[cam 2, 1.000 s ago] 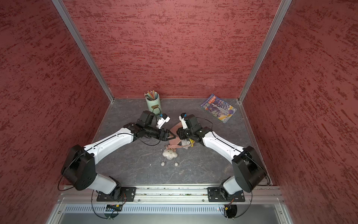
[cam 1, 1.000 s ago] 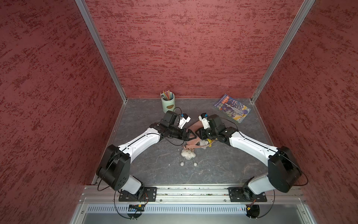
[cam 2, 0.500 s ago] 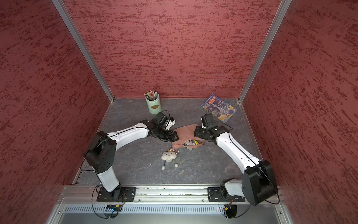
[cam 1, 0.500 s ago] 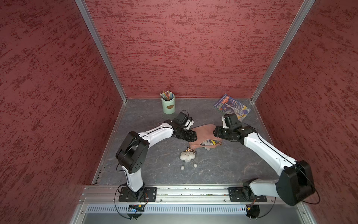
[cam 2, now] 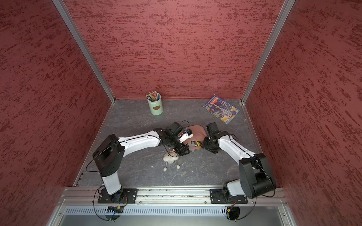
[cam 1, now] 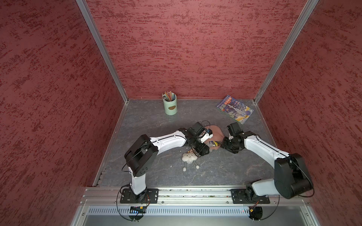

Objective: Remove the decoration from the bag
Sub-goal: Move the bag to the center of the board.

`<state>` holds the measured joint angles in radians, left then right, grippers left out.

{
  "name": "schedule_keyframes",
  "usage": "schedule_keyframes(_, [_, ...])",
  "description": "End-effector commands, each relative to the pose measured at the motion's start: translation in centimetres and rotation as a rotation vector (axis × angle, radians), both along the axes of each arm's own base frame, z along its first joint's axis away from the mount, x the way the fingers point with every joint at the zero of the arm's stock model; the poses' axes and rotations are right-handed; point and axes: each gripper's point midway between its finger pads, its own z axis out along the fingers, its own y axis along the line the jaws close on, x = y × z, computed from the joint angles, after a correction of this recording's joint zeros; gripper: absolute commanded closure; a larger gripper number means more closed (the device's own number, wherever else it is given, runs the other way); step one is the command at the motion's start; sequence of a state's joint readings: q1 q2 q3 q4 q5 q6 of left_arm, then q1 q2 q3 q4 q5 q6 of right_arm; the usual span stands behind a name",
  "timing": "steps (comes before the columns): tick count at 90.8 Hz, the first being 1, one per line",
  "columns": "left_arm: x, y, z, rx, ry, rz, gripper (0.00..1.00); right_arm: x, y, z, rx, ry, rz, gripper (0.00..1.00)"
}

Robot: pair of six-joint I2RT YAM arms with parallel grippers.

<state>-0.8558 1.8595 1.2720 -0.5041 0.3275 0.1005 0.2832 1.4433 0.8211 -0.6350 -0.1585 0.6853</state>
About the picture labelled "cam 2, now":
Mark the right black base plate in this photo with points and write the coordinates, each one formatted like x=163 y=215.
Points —
x=223 y=196

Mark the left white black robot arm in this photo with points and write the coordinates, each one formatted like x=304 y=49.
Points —
x=109 y=154

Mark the aluminium front rail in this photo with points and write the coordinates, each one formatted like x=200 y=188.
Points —
x=167 y=196

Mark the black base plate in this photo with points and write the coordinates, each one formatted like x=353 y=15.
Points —
x=223 y=196
x=124 y=196

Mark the left aluminium corner post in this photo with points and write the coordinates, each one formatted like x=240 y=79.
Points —
x=65 y=14

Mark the coloured pencils bundle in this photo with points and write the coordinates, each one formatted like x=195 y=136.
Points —
x=153 y=96

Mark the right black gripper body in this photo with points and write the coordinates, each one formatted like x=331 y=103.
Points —
x=209 y=145

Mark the pink corduroy shoulder bag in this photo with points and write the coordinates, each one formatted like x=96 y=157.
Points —
x=195 y=142

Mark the green pencil cup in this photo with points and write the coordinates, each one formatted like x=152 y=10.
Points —
x=156 y=108

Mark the colourful comic book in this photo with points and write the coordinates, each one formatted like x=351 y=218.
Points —
x=221 y=109

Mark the aluminium corner post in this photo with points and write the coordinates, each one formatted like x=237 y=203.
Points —
x=278 y=25
x=65 y=14

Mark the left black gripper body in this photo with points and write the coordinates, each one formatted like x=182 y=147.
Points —
x=179 y=147

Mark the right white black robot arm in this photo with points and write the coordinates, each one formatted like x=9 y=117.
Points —
x=255 y=174

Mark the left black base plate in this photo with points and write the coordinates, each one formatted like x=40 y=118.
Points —
x=124 y=196

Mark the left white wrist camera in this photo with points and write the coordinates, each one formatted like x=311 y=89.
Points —
x=186 y=135

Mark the right aluminium corner post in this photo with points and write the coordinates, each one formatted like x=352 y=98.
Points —
x=278 y=25

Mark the white plush keychain decoration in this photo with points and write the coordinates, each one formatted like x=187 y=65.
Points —
x=170 y=158

